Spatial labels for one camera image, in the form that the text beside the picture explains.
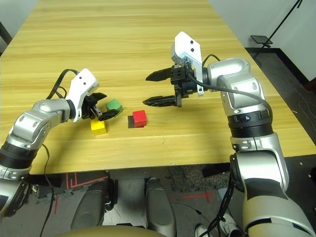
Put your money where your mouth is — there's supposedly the grey right robot leg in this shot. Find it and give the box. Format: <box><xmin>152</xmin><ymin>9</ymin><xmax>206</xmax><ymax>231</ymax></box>
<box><xmin>145</xmin><ymin>177</ymin><xmax>177</xmax><ymax>237</ymax></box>

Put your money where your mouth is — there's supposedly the black cable bundle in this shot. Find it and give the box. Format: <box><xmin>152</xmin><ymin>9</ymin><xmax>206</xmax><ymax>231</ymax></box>
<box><xmin>207</xmin><ymin>154</ymin><xmax>237</xmax><ymax>237</ymax></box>

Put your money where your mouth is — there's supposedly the dark red object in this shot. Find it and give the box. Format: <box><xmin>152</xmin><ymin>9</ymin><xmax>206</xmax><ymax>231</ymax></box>
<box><xmin>304</xmin><ymin>78</ymin><xmax>316</xmax><ymax>92</ymax></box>

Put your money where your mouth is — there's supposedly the yellow block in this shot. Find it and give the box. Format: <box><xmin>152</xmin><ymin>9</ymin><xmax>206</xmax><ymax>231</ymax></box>
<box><xmin>90</xmin><ymin>118</ymin><xmax>108</xmax><ymax>136</ymax></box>

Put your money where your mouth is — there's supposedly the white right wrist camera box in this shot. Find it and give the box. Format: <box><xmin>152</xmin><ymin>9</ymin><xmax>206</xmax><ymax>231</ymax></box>
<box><xmin>170</xmin><ymin>31</ymin><xmax>205</xmax><ymax>97</ymax></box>

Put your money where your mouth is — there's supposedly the black square marker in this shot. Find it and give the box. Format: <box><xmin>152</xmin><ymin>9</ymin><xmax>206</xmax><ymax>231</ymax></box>
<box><xmin>127</xmin><ymin>116</ymin><xmax>145</xmax><ymax>129</ymax></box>

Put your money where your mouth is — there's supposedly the white shoe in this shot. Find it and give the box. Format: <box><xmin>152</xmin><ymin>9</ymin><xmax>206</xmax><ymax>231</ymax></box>
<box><xmin>222</xmin><ymin>214</ymin><xmax>237</xmax><ymax>235</ymax></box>
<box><xmin>195</xmin><ymin>223</ymin><xmax>210</xmax><ymax>237</ymax></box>

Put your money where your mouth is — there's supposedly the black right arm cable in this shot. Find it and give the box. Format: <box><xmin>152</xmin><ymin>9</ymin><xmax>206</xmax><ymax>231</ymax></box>
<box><xmin>185</xmin><ymin>54</ymin><xmax>270</xmax><ymax>109</ymax></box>

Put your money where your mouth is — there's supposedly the grey robot leg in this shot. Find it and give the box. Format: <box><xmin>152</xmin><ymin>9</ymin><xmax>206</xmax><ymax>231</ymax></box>
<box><xmin>145</xmin><ymin>177</ymin><xmax>177</xmax><ymax>237</ymax></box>
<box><xmin>71</xmin><ymin>179</ymin><xmax>108</xmax><ymax>230</ymax></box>

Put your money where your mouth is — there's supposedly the wooden side table black frame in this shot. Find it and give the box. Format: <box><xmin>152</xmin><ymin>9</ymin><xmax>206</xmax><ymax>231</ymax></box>
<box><xmin>0</xmin><ymin>21</ymin><xmax>13</xmax><ymax>56</ymax></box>

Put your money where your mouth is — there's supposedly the grey floor pedal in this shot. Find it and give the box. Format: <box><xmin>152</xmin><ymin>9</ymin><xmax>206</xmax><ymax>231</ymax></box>
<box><xmin>218</xmin><ymin>187</ymin><xmax>232</xmax><ymax>198</ymax></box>

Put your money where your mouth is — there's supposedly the olive robot torso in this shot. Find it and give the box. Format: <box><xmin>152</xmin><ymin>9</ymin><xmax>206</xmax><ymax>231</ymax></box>
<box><xmin>55</xmin><ymin>226</ymin><xmax>151</xmax><ymax>237</ymax></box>

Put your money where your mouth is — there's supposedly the red block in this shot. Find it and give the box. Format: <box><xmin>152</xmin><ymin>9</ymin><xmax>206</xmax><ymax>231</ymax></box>
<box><xmin>132</xmin><ymin>110</ymin><xmax>148</xmax><ymax>127</ymax></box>

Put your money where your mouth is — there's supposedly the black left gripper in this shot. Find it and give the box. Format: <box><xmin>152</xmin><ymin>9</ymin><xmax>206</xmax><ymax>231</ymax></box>
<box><xmin>81</xmin><ymin>92</ymin><xmax>122</xmax><ymax>122</ymax></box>

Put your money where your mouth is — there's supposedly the grey left robot leg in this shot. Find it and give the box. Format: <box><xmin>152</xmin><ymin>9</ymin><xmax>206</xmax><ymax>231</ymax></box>
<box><xmin>71</xmin><ymin>179</ymin><xmax>108</xmax><ymax>230</ymax></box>

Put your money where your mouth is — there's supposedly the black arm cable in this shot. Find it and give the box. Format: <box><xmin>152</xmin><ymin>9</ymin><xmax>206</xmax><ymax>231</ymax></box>
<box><xmin>39</xmin><ymin>69</ymin><xmax>80</xmax><ymax>237</ymax></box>
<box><xmin>185</xmin><ymin>54</ymin><xmax>270</xmax><ymax>109</ymax></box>

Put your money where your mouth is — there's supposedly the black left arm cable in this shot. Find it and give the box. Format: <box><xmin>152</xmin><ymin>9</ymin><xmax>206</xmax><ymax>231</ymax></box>
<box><xmin>39</xmin><ymin>69</ymin><xmax>80</xmax><ymax>237</ymax></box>

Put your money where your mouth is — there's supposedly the green block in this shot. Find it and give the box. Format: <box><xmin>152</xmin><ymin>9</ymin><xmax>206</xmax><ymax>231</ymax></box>
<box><xmin>106</xmin><ymin>98</ymin><xmax>123</xmax><ymax>112</ymax></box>

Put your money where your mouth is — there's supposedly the black tripod stand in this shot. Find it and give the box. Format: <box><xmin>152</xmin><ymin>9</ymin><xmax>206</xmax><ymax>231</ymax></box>
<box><xmin>250</xmin><ymin>0</ymin><xmax>305</xmax><ymax>48</ymax></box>

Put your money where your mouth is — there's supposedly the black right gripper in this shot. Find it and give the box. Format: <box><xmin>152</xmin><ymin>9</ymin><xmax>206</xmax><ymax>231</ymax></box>
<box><xmin>142</xmin><ymin>63</ymin><xmax>200</xmax><ymax>108</ymax></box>

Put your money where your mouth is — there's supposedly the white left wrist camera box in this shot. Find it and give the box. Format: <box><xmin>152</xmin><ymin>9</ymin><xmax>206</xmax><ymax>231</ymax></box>
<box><xmin>66</xmin><ymin>68</ymin><xmax>100</xmax><ymax>123</ymax></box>

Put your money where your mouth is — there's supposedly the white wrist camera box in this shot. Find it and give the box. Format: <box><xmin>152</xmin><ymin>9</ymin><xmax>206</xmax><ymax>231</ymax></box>
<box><xmin>170</xmin><ymin>31</ymin><xmax>205</xmax><ymax>97</ymax></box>
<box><xmin>66</xmin><ymin>68</ymin><xmax>100</xmax><ymax>123</ymax></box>

